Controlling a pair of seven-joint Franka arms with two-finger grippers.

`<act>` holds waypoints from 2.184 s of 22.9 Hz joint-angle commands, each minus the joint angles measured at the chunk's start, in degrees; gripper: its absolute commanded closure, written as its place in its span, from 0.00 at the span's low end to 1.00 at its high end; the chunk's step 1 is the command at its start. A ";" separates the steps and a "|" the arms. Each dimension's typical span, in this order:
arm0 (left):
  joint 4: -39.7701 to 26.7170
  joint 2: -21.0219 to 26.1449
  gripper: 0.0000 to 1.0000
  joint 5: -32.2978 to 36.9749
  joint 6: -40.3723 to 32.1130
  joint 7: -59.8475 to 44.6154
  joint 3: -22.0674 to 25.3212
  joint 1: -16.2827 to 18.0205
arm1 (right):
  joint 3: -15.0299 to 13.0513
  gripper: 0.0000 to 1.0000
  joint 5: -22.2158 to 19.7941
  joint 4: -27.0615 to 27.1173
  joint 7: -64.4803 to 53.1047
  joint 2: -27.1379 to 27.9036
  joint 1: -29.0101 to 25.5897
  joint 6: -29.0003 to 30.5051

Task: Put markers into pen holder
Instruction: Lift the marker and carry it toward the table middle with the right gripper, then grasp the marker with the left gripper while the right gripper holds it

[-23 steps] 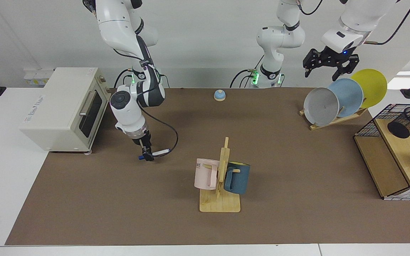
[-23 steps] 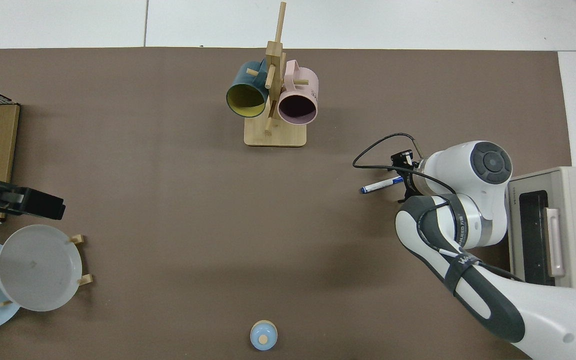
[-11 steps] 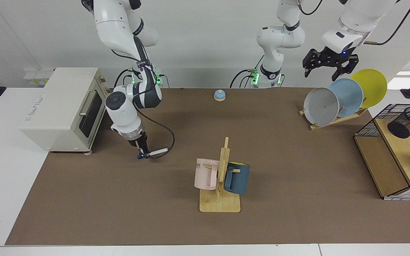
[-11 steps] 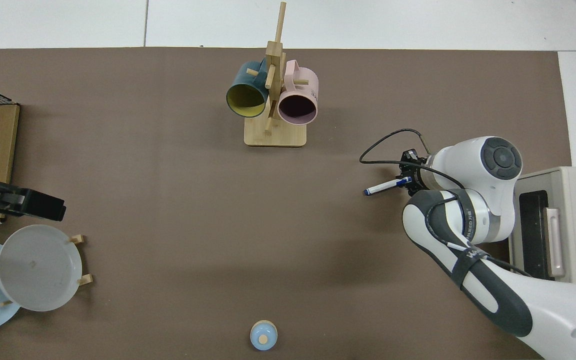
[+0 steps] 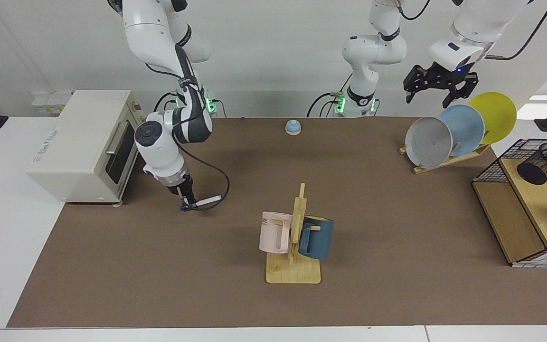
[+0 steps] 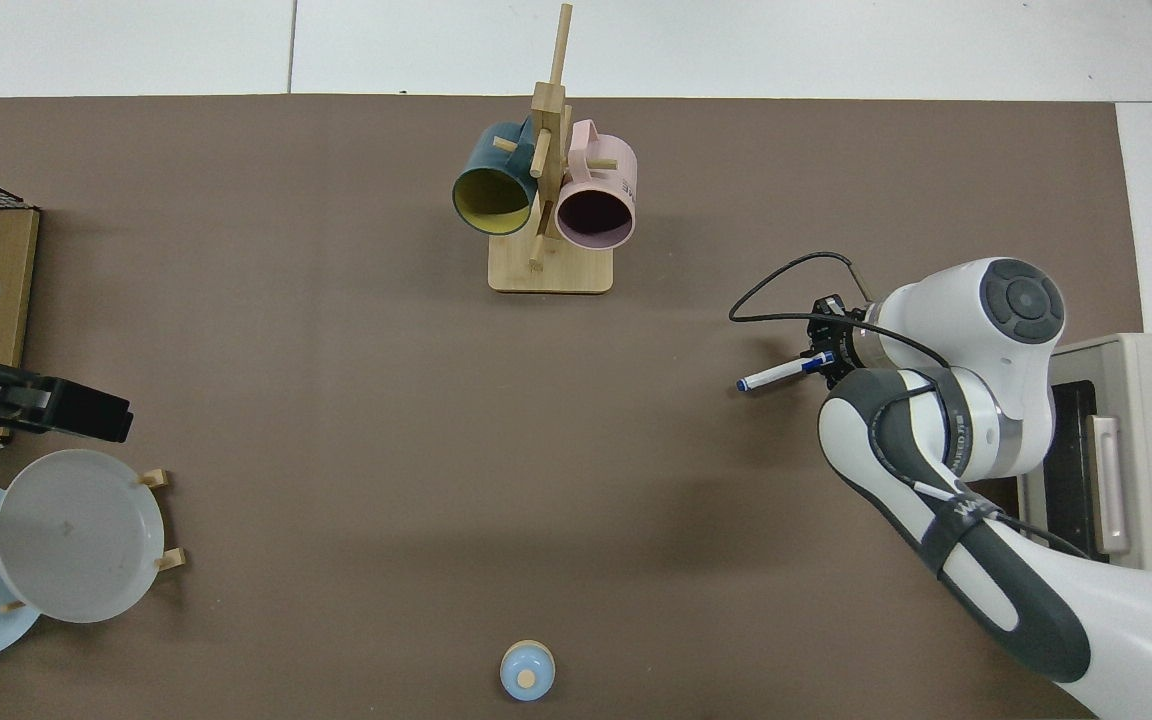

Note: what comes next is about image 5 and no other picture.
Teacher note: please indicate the blue and white marker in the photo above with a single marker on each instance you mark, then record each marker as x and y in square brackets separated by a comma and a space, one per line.
[207, 201]

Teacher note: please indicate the black mesh pen holder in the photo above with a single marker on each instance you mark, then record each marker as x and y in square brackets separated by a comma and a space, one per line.
[532, 173]

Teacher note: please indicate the light blue plate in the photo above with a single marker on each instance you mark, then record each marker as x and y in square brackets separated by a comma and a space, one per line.
[466, 126]

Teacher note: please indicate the grey plate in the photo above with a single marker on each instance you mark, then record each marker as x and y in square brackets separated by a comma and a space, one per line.
[428, 142]

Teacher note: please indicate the yellow plate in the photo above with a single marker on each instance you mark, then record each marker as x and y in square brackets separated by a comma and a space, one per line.
[496, 114]

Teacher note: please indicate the wooden plate rack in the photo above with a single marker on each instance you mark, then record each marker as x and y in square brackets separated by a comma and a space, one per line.
[444, 163]

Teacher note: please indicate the brown table cloth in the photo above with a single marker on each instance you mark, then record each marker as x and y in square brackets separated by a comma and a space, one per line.
[207, 261]

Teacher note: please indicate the pink mug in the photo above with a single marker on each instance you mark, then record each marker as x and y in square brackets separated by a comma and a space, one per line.
[271, 235]

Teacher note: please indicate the pale toaster oven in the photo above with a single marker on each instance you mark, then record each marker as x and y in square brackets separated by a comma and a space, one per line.
[79, 152]

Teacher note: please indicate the small blue round bell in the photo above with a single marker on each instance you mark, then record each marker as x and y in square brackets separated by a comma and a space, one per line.
[293, 127]

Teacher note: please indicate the wooden cup stand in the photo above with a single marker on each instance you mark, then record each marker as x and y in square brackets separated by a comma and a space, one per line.
[295, 273]

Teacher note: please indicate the dark blue mug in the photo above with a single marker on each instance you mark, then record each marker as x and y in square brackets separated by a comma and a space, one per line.
[321, 237]

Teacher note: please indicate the white power strip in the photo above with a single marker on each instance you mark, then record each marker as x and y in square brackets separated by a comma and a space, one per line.
[50, 102]

